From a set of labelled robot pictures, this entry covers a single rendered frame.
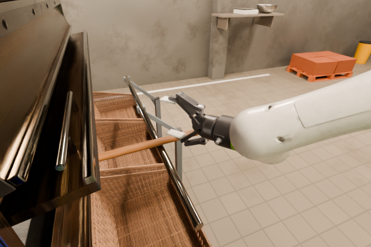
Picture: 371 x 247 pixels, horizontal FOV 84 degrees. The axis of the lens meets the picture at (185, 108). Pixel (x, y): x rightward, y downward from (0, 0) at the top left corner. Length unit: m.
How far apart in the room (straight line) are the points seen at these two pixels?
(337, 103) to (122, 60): 3.98
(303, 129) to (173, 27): 3.99
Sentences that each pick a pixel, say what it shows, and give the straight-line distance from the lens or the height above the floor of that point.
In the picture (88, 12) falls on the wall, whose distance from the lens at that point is 4.04.
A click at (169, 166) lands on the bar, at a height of 1.17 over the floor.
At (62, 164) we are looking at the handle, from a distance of 0.43.
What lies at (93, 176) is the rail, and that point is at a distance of 0.44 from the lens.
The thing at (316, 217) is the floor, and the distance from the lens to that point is 2.35.
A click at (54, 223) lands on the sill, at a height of 1.18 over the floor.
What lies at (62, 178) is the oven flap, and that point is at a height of 1.40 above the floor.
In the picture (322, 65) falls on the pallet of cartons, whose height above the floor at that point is 0.37.
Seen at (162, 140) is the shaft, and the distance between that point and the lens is 0.84.
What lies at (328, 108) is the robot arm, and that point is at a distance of 0.40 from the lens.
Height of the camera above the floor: 1.73
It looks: 30 degrees down
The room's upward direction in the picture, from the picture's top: 1 degrees clockwise
